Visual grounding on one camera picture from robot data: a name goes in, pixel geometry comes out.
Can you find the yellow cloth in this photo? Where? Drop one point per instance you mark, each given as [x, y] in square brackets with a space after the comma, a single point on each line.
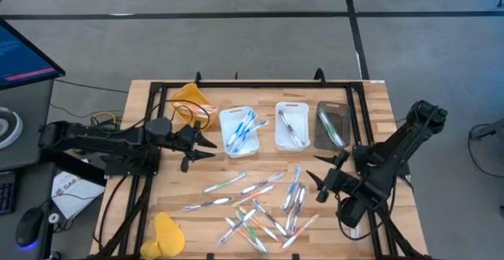
[167, 236]

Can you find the black desk leg bar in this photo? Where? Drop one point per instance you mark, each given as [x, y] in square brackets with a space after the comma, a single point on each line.
[67, 165]

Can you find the grey side desk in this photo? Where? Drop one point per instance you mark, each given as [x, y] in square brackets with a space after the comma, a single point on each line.
[33, 102]

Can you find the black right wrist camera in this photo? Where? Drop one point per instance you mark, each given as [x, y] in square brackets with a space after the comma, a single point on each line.
[350, 212]

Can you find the grey translucent plastic bin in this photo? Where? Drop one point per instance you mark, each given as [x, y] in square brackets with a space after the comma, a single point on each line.
[343, 110]

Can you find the black keyboard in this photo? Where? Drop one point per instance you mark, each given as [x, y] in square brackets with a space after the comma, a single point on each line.
[7, 193]

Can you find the white printed paper sheet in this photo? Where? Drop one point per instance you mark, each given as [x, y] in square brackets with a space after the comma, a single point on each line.
[75, 197]

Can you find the black computer mouse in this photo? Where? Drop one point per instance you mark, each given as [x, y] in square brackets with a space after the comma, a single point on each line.
[29, 224]

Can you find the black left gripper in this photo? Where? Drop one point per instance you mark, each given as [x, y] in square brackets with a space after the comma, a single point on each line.
[188, 140]

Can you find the white tape roll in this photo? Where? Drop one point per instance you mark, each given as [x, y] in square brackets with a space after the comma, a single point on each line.
[54, 214]

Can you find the yellow plastic bin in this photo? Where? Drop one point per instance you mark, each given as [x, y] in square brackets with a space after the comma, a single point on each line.
[189, 92]

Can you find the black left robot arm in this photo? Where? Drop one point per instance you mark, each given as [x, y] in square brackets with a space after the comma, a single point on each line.
[102, 136]

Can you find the black clamp foot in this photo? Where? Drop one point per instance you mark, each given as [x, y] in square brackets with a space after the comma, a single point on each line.
[295, 257]
[210, 257]

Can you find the purple toothbrush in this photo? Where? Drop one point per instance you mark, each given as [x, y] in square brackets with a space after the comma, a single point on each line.
[300, 206]
[285, 122]
[292, 212]
[262, 183]
[237, 226]
[206, 203]
[269, 217]
[295, 136]
[290, 130]

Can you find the computer monitor blue screen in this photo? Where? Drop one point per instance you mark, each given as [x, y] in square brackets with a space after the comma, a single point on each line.
[19, 59]

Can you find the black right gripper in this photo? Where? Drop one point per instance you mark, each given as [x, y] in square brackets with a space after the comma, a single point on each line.
[340, 181]

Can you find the white round device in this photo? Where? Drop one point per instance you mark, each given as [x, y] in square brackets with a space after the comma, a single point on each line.
[13, 128]

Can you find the white plastic bin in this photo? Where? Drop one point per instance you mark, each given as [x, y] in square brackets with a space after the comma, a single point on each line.
[228, 120]
[303, 112]

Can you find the white label sticker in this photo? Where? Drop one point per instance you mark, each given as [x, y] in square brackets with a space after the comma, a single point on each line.
[377, 81]

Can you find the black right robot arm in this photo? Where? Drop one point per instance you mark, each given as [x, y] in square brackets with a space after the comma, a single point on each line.
[401, 149]

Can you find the black arched clamp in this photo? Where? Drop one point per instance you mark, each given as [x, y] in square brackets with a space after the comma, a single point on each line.
[319, 69]
[198, 75]

